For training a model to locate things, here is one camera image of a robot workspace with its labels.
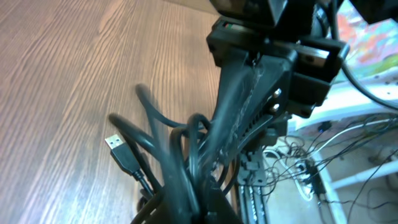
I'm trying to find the colourful painted backdrop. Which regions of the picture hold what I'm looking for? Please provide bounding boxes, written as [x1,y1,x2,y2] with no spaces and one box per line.
[337,1,397,79]

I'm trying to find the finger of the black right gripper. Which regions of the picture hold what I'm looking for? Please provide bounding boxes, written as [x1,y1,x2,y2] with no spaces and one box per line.
[201,47,297,164]

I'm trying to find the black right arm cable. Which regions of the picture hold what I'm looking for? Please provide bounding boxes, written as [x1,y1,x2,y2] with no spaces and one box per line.
[329,0,398,111]

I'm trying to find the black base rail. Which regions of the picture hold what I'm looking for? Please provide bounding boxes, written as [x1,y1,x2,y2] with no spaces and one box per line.
[235,127,287,224]

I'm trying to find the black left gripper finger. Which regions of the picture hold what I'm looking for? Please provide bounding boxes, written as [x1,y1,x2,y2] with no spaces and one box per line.
[198,177,241,224]

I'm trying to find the black USB cables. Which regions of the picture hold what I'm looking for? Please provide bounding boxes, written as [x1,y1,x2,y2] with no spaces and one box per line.
[104,83,242,224]

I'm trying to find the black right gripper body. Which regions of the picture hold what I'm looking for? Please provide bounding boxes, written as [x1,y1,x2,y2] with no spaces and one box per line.
[206,1,349,118]

